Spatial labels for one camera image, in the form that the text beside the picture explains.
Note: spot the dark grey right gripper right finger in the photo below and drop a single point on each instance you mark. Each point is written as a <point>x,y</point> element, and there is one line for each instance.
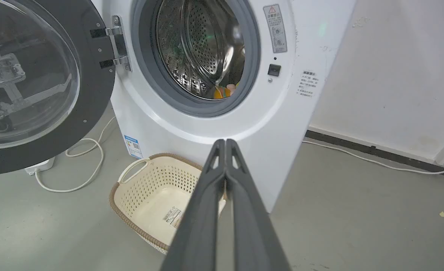
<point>254,226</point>

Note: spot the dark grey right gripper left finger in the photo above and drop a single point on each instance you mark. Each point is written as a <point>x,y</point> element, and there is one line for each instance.
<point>199,222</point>

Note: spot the white front-load washing machine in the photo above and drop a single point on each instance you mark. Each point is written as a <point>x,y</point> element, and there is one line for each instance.
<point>282,113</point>

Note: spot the chrome door hinge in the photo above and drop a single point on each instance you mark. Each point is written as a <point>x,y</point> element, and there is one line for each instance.
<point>119,43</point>

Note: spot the black round washing machine door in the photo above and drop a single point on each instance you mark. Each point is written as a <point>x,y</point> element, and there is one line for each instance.
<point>37,75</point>

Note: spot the cream plastic laundry basket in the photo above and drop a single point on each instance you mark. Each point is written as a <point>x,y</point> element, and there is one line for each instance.
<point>150,195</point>

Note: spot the orange yellow clothing in drum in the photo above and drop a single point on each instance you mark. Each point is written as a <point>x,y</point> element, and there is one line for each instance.
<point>223,91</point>

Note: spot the white power strip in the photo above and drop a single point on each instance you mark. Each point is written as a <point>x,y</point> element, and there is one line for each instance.
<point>41,166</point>

